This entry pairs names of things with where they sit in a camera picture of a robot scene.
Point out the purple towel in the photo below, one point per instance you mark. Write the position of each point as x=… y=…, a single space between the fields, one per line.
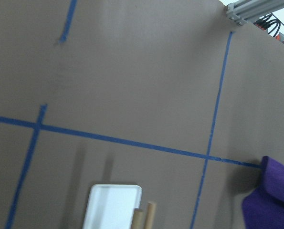
x=264 y=207

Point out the right wooden rack dowel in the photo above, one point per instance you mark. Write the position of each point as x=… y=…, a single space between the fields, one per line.
x=150 y=215

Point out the wooden rack dowel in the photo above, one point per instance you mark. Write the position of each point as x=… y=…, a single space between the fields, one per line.
x=150 y=215
x=137 y=219

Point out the white rack base tray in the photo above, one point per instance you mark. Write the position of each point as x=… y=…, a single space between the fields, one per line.
x=111 y=206

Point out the left wooden rack dowel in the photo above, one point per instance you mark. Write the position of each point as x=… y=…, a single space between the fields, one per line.
x=137 y=219

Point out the long blue tape line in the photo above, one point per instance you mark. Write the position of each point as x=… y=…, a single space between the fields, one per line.
x=65 y=131

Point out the aluminium frame bracket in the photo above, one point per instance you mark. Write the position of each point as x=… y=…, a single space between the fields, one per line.
x=244 y=11

